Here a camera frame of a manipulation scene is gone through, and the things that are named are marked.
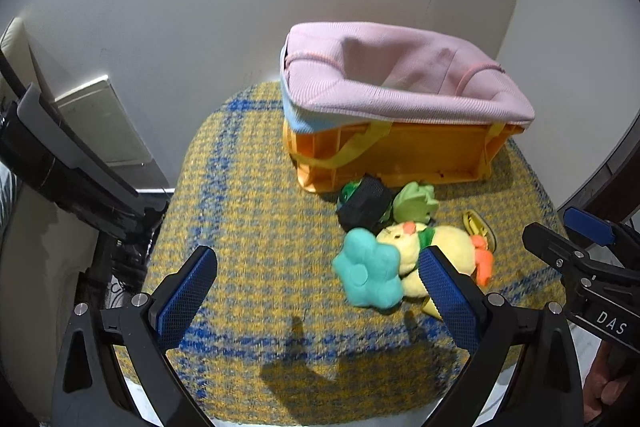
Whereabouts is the yellow blue plaid cloth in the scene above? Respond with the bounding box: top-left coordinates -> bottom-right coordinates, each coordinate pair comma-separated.
112,82 -> 571,425

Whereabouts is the light green plush toy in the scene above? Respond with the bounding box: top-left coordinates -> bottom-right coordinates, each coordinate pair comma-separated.
391,181 -> 441,224

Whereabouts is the beige padded chair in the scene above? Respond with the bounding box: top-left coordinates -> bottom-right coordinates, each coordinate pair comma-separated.
0,17 -> 38,80

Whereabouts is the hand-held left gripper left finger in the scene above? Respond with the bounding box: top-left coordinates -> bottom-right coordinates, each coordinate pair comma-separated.
52,246 -> 218,427

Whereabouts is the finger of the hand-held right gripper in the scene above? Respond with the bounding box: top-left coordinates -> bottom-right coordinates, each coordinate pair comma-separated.
522,223 -> 595,275
564,206 -> 640,265

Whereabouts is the pink fabric tote bag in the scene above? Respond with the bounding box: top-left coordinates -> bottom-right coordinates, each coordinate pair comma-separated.
279,22 -> 536,180

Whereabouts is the yellow duck plush toy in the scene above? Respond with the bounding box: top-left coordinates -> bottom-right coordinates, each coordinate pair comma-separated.
376,221 -> 478,299

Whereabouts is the grey black appliance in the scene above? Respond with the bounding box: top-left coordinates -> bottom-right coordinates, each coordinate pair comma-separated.
0,79 -> 171,248

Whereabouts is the person's right hand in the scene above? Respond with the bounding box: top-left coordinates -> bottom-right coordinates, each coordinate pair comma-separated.
585,341 -> 633,427

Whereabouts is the black ribbed toy block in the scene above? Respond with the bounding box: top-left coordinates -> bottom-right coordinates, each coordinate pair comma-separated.
336,174 -> 394,233

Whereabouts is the dark appliance base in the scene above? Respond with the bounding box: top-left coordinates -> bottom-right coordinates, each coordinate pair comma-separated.
82,202 -> 171,308

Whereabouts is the white table cover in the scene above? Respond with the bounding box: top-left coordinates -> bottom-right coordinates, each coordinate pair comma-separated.
122,326 -> 603,427

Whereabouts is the orange plastic basket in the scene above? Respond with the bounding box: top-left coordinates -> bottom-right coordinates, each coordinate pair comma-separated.
282,119 -> 523,194

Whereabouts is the dark wooden door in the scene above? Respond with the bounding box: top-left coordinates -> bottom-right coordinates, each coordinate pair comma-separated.
555,107 -> 640,230

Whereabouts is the teal flower plush toy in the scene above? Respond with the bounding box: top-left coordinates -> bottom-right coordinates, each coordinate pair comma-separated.
331,228 -> 405,309

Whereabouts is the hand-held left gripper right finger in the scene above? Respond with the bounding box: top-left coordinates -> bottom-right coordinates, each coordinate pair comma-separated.
419,246 -> 586,427

